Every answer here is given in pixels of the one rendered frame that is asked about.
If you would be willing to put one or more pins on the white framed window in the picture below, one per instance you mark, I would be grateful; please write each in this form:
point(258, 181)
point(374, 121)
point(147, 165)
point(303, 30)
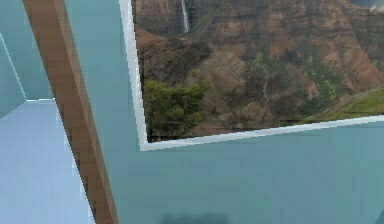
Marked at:
point(253, 66)

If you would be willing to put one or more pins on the brown wooden door frame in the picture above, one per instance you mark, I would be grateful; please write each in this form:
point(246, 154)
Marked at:
point(73, 100)

